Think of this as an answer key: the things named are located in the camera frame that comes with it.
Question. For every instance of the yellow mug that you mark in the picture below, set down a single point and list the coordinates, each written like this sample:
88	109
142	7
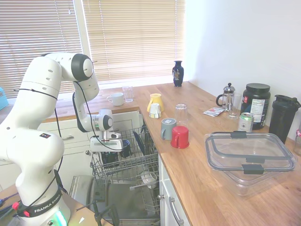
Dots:
155	99

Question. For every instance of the teal box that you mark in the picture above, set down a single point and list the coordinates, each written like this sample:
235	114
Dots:
2	97

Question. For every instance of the small white labelled mug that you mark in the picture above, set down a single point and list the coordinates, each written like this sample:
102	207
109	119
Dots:
155	110

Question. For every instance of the steel glass French press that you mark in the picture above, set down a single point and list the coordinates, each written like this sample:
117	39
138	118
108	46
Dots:
229	97

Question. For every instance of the clear drinking glass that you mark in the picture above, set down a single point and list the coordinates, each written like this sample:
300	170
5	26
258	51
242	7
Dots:
235	110
181	113
128	94

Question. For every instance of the black protein powder tub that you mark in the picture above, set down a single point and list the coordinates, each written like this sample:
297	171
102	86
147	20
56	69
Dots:
257	106

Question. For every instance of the black shaker bottle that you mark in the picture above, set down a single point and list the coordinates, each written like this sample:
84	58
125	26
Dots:
282	122

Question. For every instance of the red white sachet packets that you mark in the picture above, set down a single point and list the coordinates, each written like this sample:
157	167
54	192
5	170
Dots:
213	112

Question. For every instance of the metal cupboard knob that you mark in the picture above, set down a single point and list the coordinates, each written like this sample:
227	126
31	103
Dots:
161	196
87	152

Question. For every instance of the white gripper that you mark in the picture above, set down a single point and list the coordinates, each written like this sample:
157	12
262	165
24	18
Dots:
105	145

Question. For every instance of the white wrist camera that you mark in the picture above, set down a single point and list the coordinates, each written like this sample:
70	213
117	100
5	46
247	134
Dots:
115	135

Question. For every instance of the tan slatted window blind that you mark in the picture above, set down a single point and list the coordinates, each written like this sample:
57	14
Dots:
35	23
131	35

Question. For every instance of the black clamp stand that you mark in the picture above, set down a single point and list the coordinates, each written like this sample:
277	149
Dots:
98	190

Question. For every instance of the green white drink can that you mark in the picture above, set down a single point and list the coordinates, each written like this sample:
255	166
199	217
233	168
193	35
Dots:
245	122

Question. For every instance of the black painted vase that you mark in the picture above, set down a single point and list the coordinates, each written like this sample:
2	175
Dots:
178	75

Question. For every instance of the grey mug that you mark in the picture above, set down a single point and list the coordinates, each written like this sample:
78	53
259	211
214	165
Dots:
168	129

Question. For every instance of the white bowl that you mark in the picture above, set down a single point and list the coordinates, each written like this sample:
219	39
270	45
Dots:
148	180

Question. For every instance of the open built-in dishwasher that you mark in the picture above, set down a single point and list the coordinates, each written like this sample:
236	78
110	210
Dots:
122	202

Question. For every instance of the navy mug white rim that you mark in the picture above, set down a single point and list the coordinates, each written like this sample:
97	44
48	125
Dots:
126	148

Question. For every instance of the red mug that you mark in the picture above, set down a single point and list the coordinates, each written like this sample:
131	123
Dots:
181	137

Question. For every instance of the white kitchen base cabinet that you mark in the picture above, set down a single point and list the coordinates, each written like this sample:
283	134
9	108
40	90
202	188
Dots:
165	181
75	162

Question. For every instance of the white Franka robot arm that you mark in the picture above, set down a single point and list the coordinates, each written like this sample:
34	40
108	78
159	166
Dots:
35	94

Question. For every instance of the wide white cup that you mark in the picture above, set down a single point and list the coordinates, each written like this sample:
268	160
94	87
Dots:
117	99

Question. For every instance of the clear plastic lidded container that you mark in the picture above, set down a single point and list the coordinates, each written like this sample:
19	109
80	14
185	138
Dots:
211	153

